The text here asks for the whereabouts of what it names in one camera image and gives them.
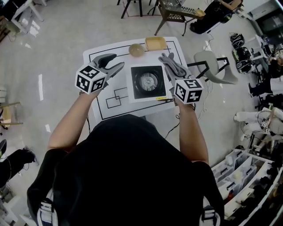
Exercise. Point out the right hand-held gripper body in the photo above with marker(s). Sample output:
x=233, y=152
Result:
x=188, y=90

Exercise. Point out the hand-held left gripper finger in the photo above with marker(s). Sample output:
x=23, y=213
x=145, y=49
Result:
x=106, y=59
x=115, y=69

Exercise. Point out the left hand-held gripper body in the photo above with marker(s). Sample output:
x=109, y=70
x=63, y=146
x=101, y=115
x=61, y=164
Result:
x=89, y=80

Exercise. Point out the grey cloth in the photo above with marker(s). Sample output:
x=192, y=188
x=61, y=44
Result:
x=174, y=66

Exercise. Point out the white portable stove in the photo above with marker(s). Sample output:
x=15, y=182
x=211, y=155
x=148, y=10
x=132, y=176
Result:
x=148, y=81

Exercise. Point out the person's left forearm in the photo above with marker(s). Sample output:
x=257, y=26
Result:
x=70, y=121

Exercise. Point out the person's right forearm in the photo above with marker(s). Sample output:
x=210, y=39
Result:
x=191, y=132

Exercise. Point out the round beige bowl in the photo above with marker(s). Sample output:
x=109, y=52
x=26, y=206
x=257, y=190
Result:
x=136, y=50

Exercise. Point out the grey shell chair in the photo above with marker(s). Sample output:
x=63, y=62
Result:
x=210, y=66

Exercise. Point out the yellow rectangular tray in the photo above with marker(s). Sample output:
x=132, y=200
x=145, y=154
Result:
x=155, y=43

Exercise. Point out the black helmet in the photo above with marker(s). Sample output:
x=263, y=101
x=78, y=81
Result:
x=237, y=39
x=242, y=59

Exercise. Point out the white robot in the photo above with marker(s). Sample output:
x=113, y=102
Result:
x=256, y=121

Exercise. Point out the brown lattice chair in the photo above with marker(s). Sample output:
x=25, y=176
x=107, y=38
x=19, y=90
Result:
x=174, y=13

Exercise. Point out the wooden stool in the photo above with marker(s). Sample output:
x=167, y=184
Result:
x=10, y=114

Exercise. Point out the white side table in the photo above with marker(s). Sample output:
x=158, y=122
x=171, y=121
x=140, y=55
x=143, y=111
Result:
x=20, y=13

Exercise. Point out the person's black shirt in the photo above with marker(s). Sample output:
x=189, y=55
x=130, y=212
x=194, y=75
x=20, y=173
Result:
x=123, y=176

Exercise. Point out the white storage bin rack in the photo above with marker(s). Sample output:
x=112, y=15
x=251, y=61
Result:
x=245, y=176

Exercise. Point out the black chair frame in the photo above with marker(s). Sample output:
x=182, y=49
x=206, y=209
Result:
x=130, y=6

